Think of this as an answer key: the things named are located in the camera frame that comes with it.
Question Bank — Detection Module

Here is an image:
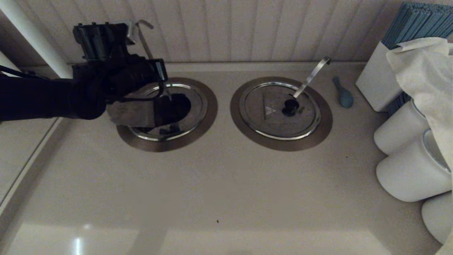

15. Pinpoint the steel lid with black knob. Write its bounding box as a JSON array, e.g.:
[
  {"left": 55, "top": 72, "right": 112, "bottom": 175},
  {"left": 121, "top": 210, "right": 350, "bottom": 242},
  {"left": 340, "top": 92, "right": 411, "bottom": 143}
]
[
  {"left": 106, "top": 83, "right": 208, "bottom": 141},
  {"left": 239, "top": 82, "right": 322, "bottom": 141}
]

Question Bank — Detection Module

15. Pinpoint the blue plastic spoon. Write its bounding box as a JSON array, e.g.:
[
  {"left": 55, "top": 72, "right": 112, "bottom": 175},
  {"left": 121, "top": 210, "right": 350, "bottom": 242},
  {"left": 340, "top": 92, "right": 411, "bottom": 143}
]
[{"left": 333, "top": 76, "right": 354, "bottom": 109}]

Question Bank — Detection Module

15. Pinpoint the white round pole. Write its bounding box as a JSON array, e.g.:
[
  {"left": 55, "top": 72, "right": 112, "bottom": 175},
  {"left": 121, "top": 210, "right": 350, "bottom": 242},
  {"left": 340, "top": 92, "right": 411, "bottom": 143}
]
[
  {"left": 0, "top": 0, "right": 73, "bottom": 78},
  {"left": 0, "top": 50, "right": 22, "bottom": 73}
]

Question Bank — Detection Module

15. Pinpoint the white rectangular holder box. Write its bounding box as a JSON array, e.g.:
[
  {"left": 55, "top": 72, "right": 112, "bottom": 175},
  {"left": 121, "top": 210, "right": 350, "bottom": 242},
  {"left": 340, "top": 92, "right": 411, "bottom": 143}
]
[{"left": 356, "top": 41, "right": 402, "bottom": 113}]

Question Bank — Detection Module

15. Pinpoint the white cylindrical canister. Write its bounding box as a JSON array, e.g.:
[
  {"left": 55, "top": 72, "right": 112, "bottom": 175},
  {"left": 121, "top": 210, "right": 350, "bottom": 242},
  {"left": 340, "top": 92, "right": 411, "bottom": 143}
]
[
  {"left": 374, "top": 99, "right": 430, "bottom": 156},
  {"left": 421, "top": 191, "right": 453, "bottom": 245},
  {"left": 376, "top": 129, "right": 453, "bottom": 203}
]

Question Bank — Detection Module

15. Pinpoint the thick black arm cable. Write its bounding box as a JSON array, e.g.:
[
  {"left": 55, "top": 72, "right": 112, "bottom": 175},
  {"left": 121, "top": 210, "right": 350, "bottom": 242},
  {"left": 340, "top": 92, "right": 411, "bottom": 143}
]
[{"left": 0, "top": 69, "right": 50, "bottom": 80}]

